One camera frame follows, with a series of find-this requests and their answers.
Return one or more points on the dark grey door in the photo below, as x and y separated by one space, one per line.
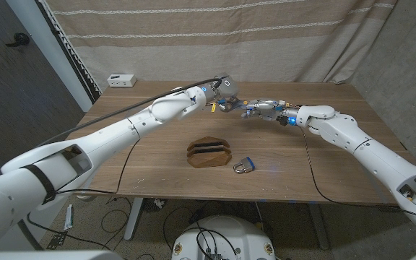
13 90

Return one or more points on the white table leg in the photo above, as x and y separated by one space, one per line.
134 220
319 225

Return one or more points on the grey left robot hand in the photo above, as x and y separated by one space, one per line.
226 88

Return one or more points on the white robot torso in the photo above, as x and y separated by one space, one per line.
226 234

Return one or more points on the black backdrop frame pole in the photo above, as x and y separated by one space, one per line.
70 54

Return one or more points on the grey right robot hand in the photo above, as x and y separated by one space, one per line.
271 109

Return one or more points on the brown wooden scissors holder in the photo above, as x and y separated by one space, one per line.
206 157

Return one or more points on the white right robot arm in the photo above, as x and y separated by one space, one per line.
367 148

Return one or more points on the silver padlock with blue base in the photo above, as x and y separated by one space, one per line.
246 165

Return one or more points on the beige striped backdrop curtain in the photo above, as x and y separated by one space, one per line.
284 47

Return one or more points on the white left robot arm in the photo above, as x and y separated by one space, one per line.
103 137

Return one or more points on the white robot chest cover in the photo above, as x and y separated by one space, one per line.
49 255

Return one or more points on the white strip on floor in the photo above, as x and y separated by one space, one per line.
69 216

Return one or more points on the black perforated floor bracket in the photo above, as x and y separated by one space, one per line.
57 241

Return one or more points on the white power strip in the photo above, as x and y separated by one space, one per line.
121 80

